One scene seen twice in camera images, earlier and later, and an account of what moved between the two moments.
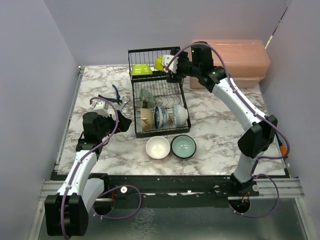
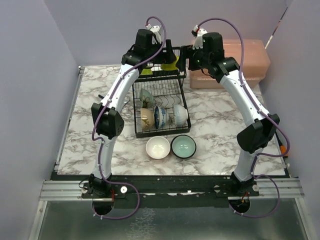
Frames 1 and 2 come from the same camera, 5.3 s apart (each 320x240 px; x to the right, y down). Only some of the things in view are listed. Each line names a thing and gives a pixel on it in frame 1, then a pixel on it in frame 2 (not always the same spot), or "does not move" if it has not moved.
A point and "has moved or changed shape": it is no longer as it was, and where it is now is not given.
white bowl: (180, 115) does not move
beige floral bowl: (147, 118) does not move
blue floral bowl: (161, 117) does not move
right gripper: (175, 77) → (185, 51)
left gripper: (123, 123) → (165, 57)
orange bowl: (158, 147) does not move
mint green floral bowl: (146, 99) does not move
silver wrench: (124, 101) does not move
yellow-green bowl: (158, 63) has moved or changed shape
